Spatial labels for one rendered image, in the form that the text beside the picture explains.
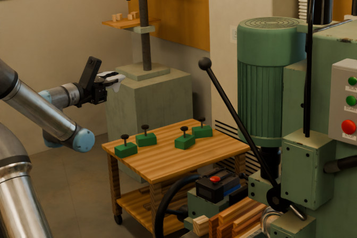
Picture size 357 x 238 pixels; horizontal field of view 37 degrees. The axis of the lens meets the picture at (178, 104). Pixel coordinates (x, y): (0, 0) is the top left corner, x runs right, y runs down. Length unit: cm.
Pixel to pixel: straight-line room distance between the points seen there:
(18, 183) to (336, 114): 63
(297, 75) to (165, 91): 245
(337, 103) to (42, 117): 86
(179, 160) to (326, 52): 181
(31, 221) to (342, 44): 70
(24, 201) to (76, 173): 309
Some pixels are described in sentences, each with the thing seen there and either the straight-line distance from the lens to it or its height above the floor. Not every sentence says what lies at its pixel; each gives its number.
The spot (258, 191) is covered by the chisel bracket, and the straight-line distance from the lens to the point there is 152.
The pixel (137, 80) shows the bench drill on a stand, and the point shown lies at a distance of 366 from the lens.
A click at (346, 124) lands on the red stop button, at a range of 111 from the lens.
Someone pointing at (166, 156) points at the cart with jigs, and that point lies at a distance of 293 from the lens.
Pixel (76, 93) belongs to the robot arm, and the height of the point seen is 123.
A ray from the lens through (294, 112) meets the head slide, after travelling 131.
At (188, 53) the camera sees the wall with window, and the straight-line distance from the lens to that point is 396.
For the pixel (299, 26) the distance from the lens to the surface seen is 128.
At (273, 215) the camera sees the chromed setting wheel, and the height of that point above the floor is 105.
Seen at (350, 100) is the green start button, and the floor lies 142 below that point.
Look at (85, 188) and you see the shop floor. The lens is 381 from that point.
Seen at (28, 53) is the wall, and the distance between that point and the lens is 424.
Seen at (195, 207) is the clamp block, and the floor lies 92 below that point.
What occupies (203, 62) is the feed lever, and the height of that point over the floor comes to 142.
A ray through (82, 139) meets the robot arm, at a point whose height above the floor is 113.
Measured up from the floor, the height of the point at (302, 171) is 124.
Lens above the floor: 177
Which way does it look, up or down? 20 degrees down
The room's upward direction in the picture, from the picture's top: 3 degrees counter-clockwise
